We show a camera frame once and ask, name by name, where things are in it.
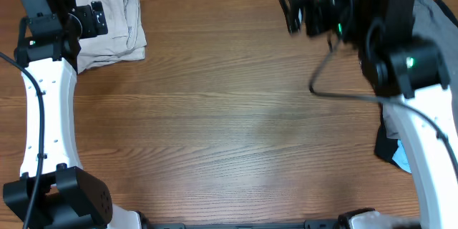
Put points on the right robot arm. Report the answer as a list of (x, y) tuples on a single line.
[(411, 81)]

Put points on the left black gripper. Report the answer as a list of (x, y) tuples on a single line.
[(85, 15)]

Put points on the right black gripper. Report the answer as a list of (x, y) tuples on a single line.
[(316, 6)]

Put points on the beige shorts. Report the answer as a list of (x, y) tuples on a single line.
[(125, 40)]

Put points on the light blue garment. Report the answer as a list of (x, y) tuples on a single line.
[(400, 158)]

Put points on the grey shorts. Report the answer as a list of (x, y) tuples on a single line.
[(433, 21)]

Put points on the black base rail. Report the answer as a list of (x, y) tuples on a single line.
[(308, 224)]

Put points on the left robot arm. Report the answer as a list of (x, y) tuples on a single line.
[(53, 190)]

